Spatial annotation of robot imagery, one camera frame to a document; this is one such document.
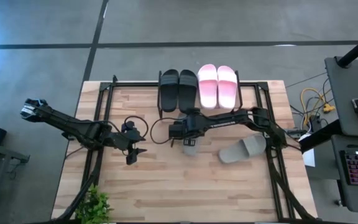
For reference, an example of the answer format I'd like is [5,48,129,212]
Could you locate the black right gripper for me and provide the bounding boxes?
[183,115,205,147]

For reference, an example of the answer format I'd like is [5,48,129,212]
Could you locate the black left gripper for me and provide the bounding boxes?
[115,129,148,166]

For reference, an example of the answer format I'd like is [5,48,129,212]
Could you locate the grey rubber slide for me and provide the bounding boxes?
[218,134,267,165]
[182,138,200,157]

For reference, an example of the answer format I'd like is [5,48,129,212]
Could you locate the black rubber slide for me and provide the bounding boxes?
[159,68,180,113]
[178,69,199,114]

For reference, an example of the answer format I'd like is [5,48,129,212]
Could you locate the pink rubber slide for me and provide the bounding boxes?
[196,63,219,110]
[216,65,239,110]

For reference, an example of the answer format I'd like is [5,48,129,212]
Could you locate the black metal shoe rack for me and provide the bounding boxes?
[156,70,244,119]

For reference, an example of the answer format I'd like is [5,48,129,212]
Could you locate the green potted plant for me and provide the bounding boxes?
[74,184,115,224]

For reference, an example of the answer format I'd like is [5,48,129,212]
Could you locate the white paper sheet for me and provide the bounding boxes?
[301,133,316,168]

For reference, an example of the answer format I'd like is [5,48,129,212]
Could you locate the black diagonal support beam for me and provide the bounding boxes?
[298,119,344,153]

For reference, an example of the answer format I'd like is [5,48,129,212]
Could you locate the grey desk with phone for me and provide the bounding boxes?
[324,55,358,139]

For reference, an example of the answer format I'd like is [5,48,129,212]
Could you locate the grey desk with keyboard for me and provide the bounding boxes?
[330,134,358,215]

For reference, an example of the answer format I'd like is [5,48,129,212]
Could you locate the black slanted pole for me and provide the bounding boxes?
[336,27,358,68]

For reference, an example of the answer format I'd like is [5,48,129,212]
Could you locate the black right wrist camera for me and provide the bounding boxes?
[168,122,185,140]

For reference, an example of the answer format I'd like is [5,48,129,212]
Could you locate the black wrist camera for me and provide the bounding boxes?
[121,120,135,133]
[168,122,185,140]

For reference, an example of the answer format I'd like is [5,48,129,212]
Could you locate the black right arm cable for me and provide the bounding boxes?
[149,116,183,146]

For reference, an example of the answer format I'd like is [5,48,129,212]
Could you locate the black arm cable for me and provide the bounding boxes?
[149,116,183,146]
[122,114,150,139]

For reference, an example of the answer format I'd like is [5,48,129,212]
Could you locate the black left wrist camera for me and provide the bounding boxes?
[121,120,135,133]

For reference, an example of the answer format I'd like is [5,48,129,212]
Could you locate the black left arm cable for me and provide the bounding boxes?
[122,114,150,139]

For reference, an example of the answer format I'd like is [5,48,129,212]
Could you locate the black aluminium table frame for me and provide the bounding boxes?
[54,74,318,223]

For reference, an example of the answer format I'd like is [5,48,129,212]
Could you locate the yellow cable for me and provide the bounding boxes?
[300,87,336,127]

